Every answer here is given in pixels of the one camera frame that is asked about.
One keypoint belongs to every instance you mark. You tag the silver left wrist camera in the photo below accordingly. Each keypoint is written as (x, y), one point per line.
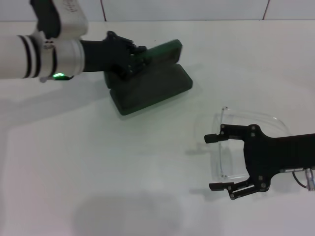
(71, 19)

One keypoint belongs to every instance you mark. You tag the clear white glasses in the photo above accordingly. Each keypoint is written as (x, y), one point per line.
(231, 162)

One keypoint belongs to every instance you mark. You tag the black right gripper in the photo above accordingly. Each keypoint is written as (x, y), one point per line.
(270, 155)

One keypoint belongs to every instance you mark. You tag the green glasses case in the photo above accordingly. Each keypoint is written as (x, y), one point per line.
(152, 86)

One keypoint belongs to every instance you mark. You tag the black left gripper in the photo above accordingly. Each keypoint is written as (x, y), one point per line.
(105, 56)

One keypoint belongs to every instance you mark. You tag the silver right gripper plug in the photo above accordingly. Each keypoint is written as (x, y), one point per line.
(310, 179)

